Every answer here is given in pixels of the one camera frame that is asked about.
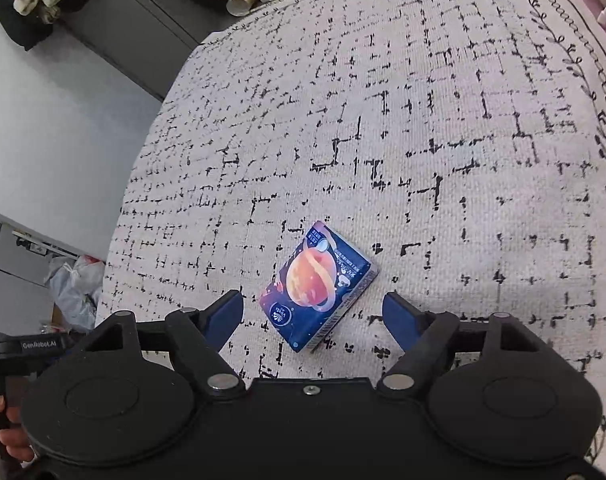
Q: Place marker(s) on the person's left hand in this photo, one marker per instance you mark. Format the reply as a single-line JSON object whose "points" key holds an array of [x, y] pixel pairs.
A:
{"points": [[14, 440]]}

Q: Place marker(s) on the white folding stand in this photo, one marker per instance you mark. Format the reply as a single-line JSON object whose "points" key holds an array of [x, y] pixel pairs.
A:
{"points": [[43, 246]]}

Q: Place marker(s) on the grey wardrobe cabinet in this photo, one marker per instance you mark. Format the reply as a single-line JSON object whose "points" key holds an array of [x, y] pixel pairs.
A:
{"points": [[18, 280]]}

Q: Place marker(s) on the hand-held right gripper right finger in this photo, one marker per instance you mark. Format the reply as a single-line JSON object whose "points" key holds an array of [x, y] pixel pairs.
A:
{"points": [[403, 320]]}

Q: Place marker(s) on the grey plastic bags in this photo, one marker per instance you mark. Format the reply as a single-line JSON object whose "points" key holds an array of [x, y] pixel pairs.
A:
{"points": [[75, 290]]}

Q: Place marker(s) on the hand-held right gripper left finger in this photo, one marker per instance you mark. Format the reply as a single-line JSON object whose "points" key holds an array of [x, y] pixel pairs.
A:
{"points": [[223, 320]]}

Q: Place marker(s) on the paper cup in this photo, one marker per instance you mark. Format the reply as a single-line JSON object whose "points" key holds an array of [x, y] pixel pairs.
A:
{"points": [[240, 1]]}

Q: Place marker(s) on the blue planet print tissue pack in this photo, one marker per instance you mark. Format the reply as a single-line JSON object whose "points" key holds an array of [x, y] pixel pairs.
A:
{"points": [[313, 285]]}

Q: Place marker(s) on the grey door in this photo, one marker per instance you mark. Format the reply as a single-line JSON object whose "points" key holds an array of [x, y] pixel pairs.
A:
{"points": [[133, 25]]}

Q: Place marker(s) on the white black patterned blanket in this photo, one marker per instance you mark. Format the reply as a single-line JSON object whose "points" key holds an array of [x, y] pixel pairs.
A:
{"points": [[383, 110]]}

